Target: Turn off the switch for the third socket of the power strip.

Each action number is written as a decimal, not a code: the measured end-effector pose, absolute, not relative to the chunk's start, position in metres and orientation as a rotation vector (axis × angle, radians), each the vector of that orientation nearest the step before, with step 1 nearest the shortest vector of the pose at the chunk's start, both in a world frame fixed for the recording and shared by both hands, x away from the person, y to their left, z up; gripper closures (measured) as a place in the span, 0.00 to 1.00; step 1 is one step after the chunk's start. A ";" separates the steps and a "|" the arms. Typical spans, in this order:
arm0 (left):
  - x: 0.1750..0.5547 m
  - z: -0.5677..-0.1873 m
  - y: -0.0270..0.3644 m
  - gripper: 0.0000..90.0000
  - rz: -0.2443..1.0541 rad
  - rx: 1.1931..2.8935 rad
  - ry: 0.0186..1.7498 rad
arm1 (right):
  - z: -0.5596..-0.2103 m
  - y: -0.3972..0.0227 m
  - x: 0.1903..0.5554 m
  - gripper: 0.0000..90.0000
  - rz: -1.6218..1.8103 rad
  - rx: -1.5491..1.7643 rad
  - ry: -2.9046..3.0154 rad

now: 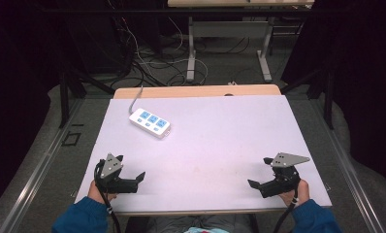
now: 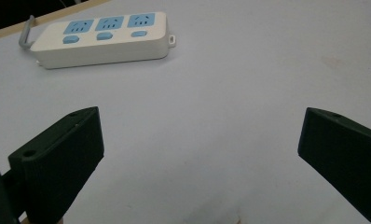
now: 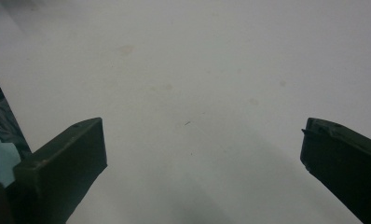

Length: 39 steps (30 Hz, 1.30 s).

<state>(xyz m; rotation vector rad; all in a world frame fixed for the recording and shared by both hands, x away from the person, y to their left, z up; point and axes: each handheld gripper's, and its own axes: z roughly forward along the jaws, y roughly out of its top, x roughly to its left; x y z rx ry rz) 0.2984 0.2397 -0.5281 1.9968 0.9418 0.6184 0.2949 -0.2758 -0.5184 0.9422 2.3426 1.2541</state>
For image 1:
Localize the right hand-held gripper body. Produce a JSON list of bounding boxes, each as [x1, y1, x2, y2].
[[259, 151, 311, 199]]

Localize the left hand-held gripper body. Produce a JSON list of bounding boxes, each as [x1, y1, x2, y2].
[[94, 152, 141, 195]]

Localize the person's right hand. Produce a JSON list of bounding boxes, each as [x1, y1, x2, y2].
[[277, 179, 311, 208]]

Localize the person's left hand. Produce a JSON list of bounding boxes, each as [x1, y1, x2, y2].
[[86, 179, 118, 206]]

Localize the white table mat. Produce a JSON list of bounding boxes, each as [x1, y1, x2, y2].
[[75, 94, 334, 215]]

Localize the white power strip blue sockets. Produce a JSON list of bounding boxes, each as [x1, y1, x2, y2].
[[128, 107, 172, 140]]

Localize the black metal stand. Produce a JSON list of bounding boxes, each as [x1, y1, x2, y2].
[[56, 18, 117, 129], [279, 64, 336, 130]]

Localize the white desk with metal legs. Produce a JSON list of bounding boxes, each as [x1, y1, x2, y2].
[[167, 0, 315, 83]]

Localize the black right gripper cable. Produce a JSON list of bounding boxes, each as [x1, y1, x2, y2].
[[272, 184, 301, 233]]

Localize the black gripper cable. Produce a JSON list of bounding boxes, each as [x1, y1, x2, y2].
[[93, 159, 123, 233], [272, 184, 301, 233]]

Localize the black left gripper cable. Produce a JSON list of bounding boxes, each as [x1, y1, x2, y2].
[[93, 159, 123, 233]]

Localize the metal floor rail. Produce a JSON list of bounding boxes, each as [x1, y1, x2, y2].
[[310, 96, 378, 233], [0, 96, 85, 233]]

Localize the grey power strip cable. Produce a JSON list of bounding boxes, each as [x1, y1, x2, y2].
[[128, 84, 145, 116]]

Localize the tangle of floor cables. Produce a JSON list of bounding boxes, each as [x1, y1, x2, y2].
[[107, 0, 257, 87]]

